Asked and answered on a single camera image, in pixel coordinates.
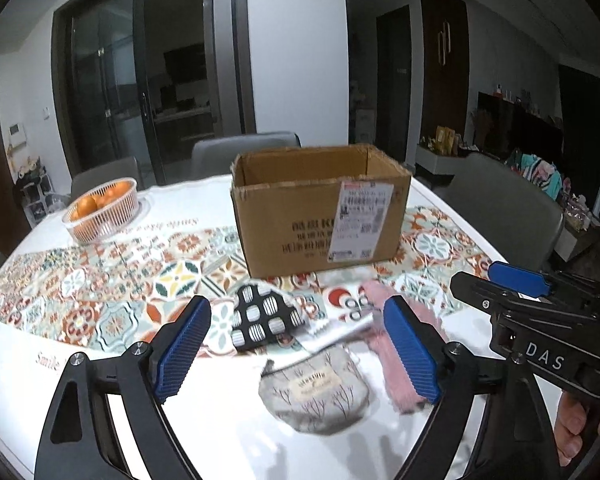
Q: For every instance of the brown cardboard box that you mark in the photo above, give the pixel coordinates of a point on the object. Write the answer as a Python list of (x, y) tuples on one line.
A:
[(290, 220)]

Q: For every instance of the tile pattern tablecloth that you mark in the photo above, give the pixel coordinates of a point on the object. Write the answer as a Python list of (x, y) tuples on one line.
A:
[(130, 285)]

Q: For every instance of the colourful clothes pile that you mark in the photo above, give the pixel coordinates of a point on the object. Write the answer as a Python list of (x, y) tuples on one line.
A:
[(537, 172)]

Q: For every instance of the black white patterned pouch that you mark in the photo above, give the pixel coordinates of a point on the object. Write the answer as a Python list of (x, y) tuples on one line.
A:
[(260, 315)]

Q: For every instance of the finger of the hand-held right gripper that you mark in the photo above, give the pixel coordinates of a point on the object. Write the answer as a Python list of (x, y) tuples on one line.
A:
[(520, 279), (480, 292)]

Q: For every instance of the pile of snack bags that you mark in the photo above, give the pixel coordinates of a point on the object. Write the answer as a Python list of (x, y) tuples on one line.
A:
[(580, 212)]

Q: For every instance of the pink fluffy towel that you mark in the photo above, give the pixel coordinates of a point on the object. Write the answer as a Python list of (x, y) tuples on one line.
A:
[(380, 347)]

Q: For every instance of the person's right hand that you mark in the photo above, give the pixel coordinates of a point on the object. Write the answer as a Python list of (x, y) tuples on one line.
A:
[(575, 425)]

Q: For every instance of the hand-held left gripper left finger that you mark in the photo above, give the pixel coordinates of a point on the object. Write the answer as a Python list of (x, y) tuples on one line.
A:
[(182, 350)]

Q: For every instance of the white wall intercom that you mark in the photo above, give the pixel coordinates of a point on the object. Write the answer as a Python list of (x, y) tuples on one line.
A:
[(16, 134)]

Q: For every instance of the white shoe rack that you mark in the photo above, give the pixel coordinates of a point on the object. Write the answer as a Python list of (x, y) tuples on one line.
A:
[(35, 195)]

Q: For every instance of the white circle print cloth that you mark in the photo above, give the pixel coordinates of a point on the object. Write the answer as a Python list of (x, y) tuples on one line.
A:
[(340, 316)]

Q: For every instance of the grey tree print pouch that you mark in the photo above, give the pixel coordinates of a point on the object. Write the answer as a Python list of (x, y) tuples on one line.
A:
[(310, 395)]

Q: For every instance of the white low cabinet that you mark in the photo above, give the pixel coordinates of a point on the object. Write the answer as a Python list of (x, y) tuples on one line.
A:
[(440, 157)]

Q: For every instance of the dark interior door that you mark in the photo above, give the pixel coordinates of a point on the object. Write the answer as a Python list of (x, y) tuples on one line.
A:
[(394, 85)]

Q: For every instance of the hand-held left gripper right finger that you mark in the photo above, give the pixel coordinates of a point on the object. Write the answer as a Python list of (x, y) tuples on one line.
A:
[(410, 350)]

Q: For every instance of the dark framed sliding glass door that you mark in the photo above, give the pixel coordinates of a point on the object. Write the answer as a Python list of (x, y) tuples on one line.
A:
[(110, 75)]

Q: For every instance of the white slatted fruit basket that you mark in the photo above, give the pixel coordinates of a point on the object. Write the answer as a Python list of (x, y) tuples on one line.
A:
[(105, 222)]

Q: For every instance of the silver refrigerator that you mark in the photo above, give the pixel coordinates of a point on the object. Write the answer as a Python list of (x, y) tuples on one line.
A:
[(217, 60)]

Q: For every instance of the orange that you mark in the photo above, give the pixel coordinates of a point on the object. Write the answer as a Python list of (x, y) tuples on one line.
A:
[(121, 189), (85, 205), (105, 201)]

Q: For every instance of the dark wooden wardrobe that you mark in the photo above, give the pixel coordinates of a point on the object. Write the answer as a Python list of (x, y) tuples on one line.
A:
[(445, 70)]

